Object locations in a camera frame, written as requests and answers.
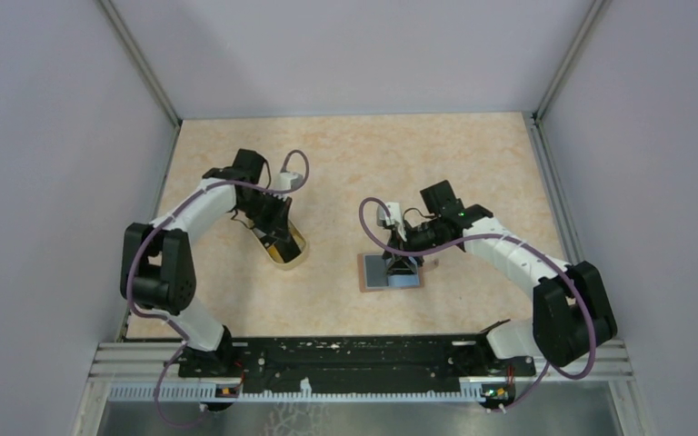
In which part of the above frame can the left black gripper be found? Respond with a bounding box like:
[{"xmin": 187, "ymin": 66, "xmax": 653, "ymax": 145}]
[{"xmin": 237, "ymin": 189, "xmax": 293, "ymax": 242}]

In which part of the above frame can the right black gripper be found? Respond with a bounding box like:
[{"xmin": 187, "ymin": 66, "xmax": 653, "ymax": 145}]
[{"xmin": 382, "ymin": 217, "xmax": 444, "ymax": 277}]

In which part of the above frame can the brown leather card holder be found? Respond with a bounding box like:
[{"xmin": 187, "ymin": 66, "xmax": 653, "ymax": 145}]
[{"xmin": 357, "ymin": 253, "xmax": 424, "ymax": 292}]

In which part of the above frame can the beige oval card tray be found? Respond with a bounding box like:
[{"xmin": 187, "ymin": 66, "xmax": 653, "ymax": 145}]
[{"xmin": 253, "ymin": 221, "xmax": 309, "ymax": 271}]

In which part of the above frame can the black credit card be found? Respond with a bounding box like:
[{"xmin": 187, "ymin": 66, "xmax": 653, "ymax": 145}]
[{"xmin": 363, "ymin": 254, "xmax": 389, "ymax": 291}]

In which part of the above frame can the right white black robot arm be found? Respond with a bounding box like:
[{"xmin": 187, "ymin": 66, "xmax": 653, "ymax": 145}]
[{"xmin": 376, "ymin": 181, "xmax": 618, "ymax": 374}]

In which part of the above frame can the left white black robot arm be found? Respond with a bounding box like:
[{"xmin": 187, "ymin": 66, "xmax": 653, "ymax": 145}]
[{"xmin": 121, "ymin": 149, "xmax": 310, "ymax": 376}]

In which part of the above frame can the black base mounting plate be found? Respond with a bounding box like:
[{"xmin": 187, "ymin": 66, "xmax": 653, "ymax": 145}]
[{"xmin": 177, "ymin": 332, "xmax": 535, "ymax": 393}]

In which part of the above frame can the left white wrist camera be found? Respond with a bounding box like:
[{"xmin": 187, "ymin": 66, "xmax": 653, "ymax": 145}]
[{"xmin": 271, "ymin": 171, "xmax": 304, "ymax": 192}]

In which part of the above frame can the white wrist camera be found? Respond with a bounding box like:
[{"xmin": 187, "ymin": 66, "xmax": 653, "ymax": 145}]
[
  {"xmin": 271, "ymin": 171, "xmax": 304, "ymax": 192},
  {"xmin": 378, "ymin": 202, "xmax": 404, "ymax": 233}
]

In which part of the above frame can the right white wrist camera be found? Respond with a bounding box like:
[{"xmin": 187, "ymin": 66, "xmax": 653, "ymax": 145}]
[{"xmin": 378, "ymin": 202, "xmax": 404, "ymax": 233}]

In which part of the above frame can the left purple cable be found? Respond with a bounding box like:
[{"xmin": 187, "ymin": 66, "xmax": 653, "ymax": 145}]
[{"xmin": 120, "ymin": 150, "xmax": 311, "ymax": 430}]

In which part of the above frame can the aluminium frame rail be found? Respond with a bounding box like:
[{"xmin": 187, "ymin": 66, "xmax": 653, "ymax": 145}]
[{"xmin": 88, "ymin": 340, "xmax": 635, "ymax": 382}]

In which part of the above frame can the white slotted cable duct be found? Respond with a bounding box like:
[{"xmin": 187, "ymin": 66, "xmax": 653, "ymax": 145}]
[{"xmin": 107, "ymin": 382, "xmax": 487, "ymax": 403}]

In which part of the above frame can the left aluminium corner post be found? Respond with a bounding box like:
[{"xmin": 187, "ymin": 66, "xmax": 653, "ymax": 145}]
[{"xmin": 95, "ymin": 0, "xmax": 183, "ymax": 128}]

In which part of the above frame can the aluminium corner post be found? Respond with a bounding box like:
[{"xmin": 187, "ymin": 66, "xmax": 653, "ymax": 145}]
[
  {"xmin": 533, "ymin": 0, "xmax": 612, "ymax": 124},
  {"xmin": 95, "ymin": 0, "xmax": 183, "ymax": 128}
]

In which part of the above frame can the right aluminium corner post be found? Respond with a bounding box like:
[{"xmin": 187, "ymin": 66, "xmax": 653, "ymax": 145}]
[{"xmin": 533, "ymin": 0, "xmax": 612, "ymax": 124}]

